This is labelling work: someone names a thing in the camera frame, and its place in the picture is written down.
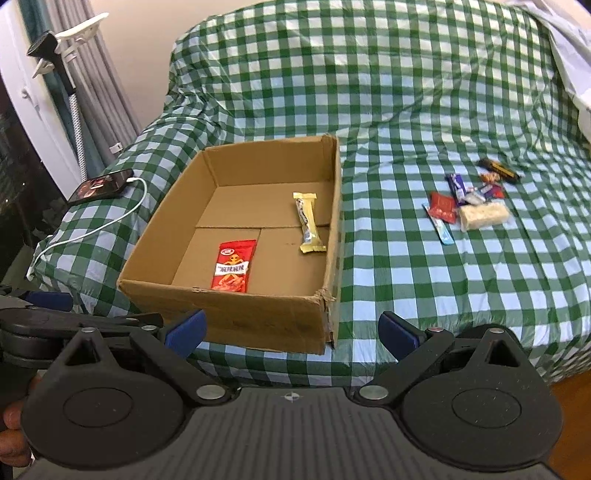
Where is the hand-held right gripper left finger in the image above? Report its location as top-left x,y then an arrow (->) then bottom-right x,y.
45,308 -> 235,409

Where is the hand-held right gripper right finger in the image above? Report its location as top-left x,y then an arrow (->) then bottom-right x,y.
352,311 -> 537,408

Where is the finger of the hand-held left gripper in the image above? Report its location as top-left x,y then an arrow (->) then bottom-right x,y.
0,306 -> 164,330
0,285 -> 75,310

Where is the large red snack packet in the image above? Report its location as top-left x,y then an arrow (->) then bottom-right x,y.
211,239 -> 258,293

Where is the blue stick packet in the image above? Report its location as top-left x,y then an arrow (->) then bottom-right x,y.
422,203 -> 454,246

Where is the small red square packet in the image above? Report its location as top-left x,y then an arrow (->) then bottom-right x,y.
427,192 -> 458,226

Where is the brown cardboard box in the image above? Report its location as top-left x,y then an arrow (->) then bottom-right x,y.
117,134 -> 343,356

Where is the yellow snack bar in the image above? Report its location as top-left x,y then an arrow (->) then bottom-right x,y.
293,192 -> 327,254

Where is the clear rice cracker packet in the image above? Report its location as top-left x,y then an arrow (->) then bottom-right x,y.
458,203 -> 511,233

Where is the purple snack packet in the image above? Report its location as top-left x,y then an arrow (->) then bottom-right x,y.
445,172 -> 468,206

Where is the black gold snack packet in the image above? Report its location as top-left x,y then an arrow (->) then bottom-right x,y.
477,158 -> 522,186

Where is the person's left hand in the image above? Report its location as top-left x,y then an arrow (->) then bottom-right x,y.
0,375 -> 36,468

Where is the black smartphone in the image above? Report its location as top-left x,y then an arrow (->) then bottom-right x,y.
67,169 -> 135,207

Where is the striped pole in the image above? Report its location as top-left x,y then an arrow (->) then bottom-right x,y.
68,91 -> 89,182

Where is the white wardrobe door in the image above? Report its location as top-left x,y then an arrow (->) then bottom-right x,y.
0,0 -> 85,186

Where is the grey curtain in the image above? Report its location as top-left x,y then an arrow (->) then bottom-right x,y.
18,0 -> 142,182

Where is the green checked blanket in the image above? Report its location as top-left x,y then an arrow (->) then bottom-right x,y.
27,0 -> 591,389

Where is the black clamp on pole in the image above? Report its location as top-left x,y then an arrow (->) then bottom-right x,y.
26,30 -> 77,96

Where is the white plastic rack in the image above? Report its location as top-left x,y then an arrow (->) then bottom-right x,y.
31,13 -> 110,78

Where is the white cloth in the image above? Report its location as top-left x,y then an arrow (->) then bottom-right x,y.
521,0 -> 591,149

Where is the white charging cable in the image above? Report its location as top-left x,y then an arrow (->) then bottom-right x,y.
26,176 -> 149,281

